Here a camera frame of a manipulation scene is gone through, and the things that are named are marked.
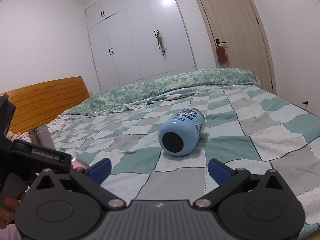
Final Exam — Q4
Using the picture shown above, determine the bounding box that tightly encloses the black door handle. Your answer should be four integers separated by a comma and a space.
215, 39, 226, 48

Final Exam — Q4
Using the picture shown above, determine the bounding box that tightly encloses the green checkered bed sheet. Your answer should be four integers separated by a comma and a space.
53, 85, 319, 237

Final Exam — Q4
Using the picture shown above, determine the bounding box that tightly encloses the blue cup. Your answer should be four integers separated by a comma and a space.
158, 107, 206, 157

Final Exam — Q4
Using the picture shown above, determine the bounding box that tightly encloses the white wardrobe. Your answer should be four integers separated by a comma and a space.
85, 0, 196, 92

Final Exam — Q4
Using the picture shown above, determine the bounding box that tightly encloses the beige wooden door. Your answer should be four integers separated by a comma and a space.
196, 0, 276, 93

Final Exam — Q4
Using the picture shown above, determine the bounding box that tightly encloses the brown plush on door handle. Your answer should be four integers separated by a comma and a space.
216, 46, 228, 67

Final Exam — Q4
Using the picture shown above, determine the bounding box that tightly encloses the orange wooden headboard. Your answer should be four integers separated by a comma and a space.
6, 76, 90, 133

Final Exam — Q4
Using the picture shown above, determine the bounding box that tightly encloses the green hanging ornament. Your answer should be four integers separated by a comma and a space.
156, 30, 167, 58

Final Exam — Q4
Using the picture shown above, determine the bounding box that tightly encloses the stainless steel thermos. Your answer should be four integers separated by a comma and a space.
28, 124, 56, 150

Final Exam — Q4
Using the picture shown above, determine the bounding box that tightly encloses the green floral duvet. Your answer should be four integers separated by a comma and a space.
60, 68, 260, 116

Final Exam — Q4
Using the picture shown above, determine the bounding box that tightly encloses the purple floral pillow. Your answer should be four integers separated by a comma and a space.
6, 115, 70, 142

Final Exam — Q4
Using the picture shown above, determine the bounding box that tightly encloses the left hand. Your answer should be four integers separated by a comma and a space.
0, 192, 27, 229

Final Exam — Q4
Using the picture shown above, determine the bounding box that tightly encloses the pink cup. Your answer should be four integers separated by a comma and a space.
71, 157, 90, 170

